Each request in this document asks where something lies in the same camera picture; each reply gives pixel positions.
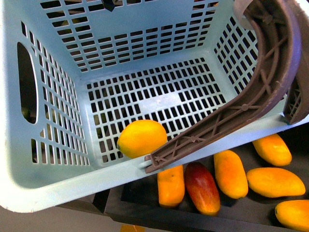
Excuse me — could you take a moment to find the yellow lemon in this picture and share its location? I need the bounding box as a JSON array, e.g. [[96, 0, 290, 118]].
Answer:
[[117, 119, 168, 159]]

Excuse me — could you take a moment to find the light blue plastic basket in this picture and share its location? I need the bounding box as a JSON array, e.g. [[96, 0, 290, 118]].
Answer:
[[0, 0, 309, 214]]

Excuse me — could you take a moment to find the red orange mango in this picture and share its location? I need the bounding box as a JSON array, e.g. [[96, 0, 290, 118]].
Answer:
[[184, 162, 221, 216]]

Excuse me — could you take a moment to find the black fruit display shelf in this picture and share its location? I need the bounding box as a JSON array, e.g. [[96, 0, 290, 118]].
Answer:
[[60, 123, 309, 232]]

